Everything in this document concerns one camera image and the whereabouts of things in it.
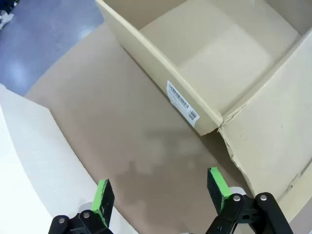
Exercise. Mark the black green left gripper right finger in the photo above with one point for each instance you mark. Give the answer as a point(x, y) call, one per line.
point(217, 187)

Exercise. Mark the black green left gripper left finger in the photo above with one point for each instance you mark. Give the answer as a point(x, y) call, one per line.
point(102, 202)

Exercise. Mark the tan cardboard shoe box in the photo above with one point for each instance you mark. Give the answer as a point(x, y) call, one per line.
point(256, 146)

